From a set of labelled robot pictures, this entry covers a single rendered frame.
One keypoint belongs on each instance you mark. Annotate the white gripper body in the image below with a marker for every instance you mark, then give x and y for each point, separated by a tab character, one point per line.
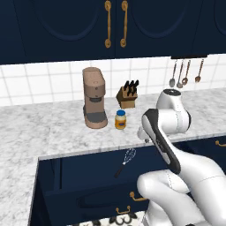
142	134

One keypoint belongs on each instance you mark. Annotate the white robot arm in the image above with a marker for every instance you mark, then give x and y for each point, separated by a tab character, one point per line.
179	188

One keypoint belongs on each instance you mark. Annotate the navy open drawer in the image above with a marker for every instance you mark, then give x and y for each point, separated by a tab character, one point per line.
88	176

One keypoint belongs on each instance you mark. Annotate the navy lower drawer front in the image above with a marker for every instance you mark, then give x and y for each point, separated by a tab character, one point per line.
97	216

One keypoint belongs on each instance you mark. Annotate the blue-lidded yellow jar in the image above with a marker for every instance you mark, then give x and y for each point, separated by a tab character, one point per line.
120	120

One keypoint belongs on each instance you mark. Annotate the wooden knife block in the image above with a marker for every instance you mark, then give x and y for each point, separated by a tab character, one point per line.
127	96

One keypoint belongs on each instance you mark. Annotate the brown coffee machine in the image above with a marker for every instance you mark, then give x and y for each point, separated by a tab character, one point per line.
94	97

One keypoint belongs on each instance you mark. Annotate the silver hanging spoon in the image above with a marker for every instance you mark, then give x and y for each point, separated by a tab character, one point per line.
172	79
179	81

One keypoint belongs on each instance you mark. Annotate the bronze hanging spoon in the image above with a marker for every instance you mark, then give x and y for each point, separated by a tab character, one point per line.
185	77
198	75

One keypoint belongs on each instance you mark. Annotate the navy cupboard door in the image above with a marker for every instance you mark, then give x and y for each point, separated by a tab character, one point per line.
58	29
217	26
159	26

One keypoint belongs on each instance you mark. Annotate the dark utensil rail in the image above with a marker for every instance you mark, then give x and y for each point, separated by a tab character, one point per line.
188	57

